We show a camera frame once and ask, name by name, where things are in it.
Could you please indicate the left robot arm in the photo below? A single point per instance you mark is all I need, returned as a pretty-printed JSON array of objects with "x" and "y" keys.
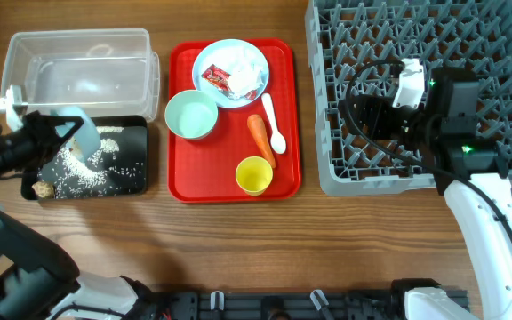
[{"x": 38, "y": 279}]

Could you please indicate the mint green bowl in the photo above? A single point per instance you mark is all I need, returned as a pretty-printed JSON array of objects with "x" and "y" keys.
[{"x": 191, "y": 114}]

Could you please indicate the white tissue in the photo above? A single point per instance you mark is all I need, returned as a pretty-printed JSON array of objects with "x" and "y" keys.
[{"x": 244, "y": 69}]

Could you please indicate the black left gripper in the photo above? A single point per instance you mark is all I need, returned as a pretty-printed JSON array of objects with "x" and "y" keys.
[{"x": 39, "y": 127}]

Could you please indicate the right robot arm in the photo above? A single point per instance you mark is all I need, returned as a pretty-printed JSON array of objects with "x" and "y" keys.
[{"x": 437, "y": 114}]

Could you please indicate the clear plastic bin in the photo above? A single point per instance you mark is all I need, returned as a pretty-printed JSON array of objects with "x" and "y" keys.
[{"x": 105, "y": 72}]

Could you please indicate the white plastic spoon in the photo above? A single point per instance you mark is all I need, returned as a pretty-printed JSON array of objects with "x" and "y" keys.
[{"x": 277, "y": 140}]

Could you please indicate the orange carrot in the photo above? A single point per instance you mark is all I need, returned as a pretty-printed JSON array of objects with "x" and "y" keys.
[{"x": 258, "y": 131}]

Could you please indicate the light blue plate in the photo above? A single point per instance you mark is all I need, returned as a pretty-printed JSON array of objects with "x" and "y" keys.
[{"x": 215, "y": 54}]

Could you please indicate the black waste tray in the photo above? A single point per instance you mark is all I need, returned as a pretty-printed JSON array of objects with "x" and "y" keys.
[{"x": 122, "y": 151}]

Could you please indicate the brown food scrap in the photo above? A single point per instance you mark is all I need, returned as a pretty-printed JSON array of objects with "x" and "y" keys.
[{"x": 44, "y": 190}]

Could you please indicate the light blue bowl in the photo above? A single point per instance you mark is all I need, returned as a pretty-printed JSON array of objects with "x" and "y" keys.
[{"x": 86, "y": 140}]

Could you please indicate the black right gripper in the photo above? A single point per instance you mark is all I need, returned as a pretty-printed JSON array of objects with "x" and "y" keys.
[{"x": 389, "y": 120}]

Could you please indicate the yellow plastic cup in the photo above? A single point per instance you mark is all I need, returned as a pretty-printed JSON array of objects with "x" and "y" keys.
[{"x": 253, "y": 175}]

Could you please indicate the red plastic tray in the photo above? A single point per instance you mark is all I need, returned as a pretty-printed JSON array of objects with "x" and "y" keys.
[{"x": 203, "y": 171}]

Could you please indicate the spilled white rice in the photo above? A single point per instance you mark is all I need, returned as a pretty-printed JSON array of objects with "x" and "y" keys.
[{"x": 82, "y": 173}]

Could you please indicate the black mounting rail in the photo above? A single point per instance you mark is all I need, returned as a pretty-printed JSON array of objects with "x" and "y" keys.
[{"x": 352, "y": 305}]

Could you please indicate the red snack wrapper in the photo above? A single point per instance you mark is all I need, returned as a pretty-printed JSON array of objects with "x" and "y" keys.
[{"x": 218, "y": 78}]

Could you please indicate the grey-blue dishwasher rack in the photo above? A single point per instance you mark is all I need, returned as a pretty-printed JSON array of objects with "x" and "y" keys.
[{"x": 344, "y": 35}]

